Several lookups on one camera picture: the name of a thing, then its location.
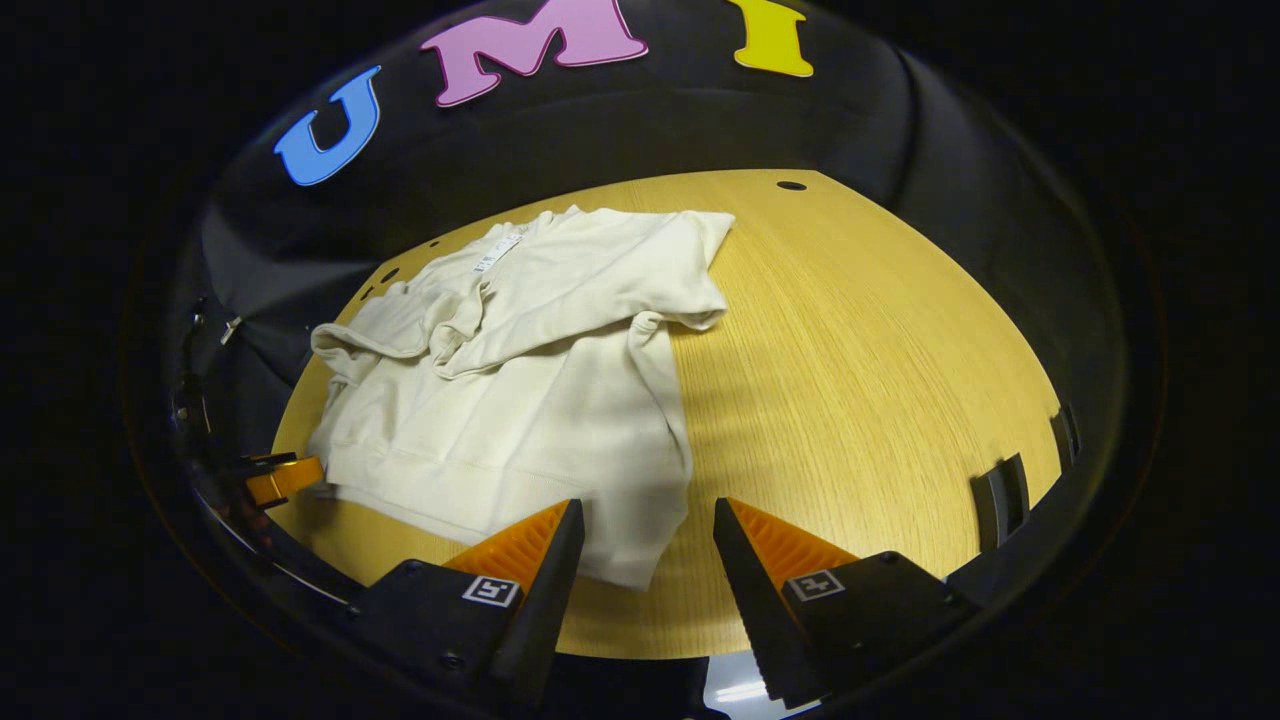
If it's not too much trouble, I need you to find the black backdrop cloth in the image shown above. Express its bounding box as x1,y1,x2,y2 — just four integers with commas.
165,0,1126,471

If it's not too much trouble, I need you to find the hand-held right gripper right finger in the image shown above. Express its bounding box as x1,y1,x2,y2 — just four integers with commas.
712,496,981,711

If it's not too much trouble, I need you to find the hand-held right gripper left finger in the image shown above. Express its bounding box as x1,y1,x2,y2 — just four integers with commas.
348,498,587,716

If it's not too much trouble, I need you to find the cream white sweatshirt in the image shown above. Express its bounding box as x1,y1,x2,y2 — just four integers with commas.
305,205,736,591

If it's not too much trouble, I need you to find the black table edge bracket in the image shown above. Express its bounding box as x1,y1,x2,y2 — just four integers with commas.
972,453,1031,553
1050,403,1083,469

